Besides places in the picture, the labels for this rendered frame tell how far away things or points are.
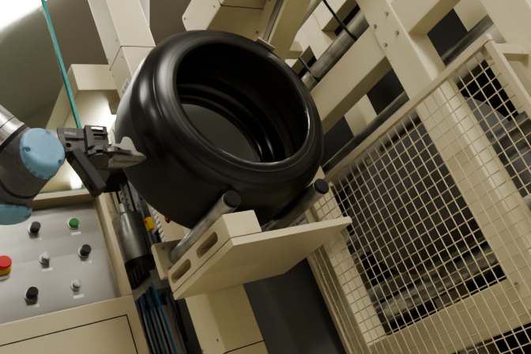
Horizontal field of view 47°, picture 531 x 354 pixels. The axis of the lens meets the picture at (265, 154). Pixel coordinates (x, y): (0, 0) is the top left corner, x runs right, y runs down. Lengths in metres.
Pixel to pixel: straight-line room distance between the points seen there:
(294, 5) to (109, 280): 1.04
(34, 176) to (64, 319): 0.70
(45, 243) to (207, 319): 0.56
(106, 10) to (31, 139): 1.05
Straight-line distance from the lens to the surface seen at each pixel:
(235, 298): 1.76
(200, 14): 2.15
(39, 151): 1.22
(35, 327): 1.83
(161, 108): 1.48
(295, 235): 1.49
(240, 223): 1.40
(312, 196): 1.60
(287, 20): 2.02
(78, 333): 1.84
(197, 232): 1.55
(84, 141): 1.47
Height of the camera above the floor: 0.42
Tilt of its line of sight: 22 degrees up
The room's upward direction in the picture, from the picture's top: 23 degrees counter-clockwise
